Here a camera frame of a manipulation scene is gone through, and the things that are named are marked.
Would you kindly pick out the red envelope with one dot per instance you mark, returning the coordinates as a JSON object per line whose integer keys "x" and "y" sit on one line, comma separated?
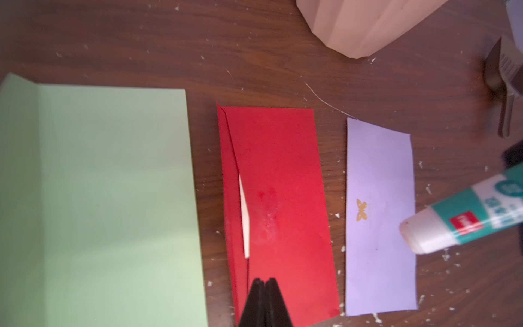
{"x": 275, "y": 217}

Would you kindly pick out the brown plastic scoop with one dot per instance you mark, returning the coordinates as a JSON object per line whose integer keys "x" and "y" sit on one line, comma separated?
{"x": 503, "y": 75}

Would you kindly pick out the white green glue stick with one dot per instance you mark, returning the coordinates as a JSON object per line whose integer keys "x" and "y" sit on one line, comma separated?
{"x": 487, "y": 207}

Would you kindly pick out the beige flower pot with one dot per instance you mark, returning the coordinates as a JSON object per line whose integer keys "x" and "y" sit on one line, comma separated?
{"x": 360, "y": 28}

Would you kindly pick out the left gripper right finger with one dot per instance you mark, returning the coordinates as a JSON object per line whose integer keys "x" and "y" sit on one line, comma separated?
{"x": 276, "y": 313}

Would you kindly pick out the purple envelope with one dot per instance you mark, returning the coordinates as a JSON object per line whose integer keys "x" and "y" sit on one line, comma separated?
{"x": 380, "y": 273}

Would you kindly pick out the green envelope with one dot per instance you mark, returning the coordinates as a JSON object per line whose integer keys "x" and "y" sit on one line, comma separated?
{"x": 98, "y": 207}

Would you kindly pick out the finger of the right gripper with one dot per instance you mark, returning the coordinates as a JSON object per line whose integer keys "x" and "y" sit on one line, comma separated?
{"x": 513, "y": 156}

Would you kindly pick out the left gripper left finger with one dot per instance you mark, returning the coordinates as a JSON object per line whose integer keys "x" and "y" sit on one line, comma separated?
{"x": 254, "y": 313}

